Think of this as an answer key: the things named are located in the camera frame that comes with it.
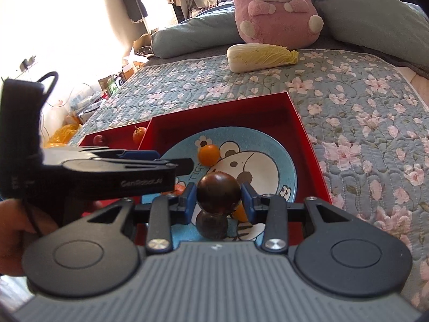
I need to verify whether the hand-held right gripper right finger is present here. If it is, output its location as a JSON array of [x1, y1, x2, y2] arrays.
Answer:
[[241, 182, 351, 253]]

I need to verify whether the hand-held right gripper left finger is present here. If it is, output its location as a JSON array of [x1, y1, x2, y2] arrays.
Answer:
[[85, 183, 197, 255]]

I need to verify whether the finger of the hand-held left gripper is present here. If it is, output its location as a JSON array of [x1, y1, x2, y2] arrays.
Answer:
[[157, 158, 194, 177], [117, 150, 161, 160]]

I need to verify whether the round orange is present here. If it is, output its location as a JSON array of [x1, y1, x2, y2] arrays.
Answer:
[[198, 144, 221, 166], [233, 204, 249, 222], [161, 183, 187, 198]]

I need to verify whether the dark purple tomato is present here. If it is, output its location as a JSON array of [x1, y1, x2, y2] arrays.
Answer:
[[196, 172, 242, 215], [195, 212, 228, 240]]

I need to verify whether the red box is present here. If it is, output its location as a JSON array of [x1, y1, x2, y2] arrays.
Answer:
[[134, 92, 332, 245], [79, 120, 151, 150]]

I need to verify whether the blue cartoon plate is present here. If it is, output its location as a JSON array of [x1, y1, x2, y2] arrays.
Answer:
[[141, 126, 298, 242]]

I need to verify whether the person's left hand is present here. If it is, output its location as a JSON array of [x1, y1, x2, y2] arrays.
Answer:
[[0, 199, 59, 276]]

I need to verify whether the orange with stem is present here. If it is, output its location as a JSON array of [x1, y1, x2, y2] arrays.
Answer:
[[132, 126, 148, 144]]

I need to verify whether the yellow plastic bag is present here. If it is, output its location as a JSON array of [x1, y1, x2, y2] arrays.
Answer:
[[43, 124, 81, 148]]

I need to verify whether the green and white carton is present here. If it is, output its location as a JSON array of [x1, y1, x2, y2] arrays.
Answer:
[[99, 75, 125, 97]]

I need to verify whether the clear plastic container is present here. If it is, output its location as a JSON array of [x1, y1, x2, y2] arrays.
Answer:
[[70, 92, 101, 112]]

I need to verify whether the napa cabbage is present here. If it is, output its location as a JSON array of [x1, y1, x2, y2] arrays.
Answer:
[[227, 43, 299, 73]]

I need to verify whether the floral quilt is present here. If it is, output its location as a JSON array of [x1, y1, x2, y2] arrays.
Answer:
[[69, 49, 429, 309]]

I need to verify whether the pink plush toy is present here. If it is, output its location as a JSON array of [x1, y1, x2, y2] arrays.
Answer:
[[233, 0, 324, 45]]

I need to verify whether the grey-green pillow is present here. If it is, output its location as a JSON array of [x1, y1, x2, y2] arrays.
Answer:
[[151, 0, 429, 66]]

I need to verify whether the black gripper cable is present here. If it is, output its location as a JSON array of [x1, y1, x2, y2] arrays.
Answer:
[[35, 71, 58, 108]]

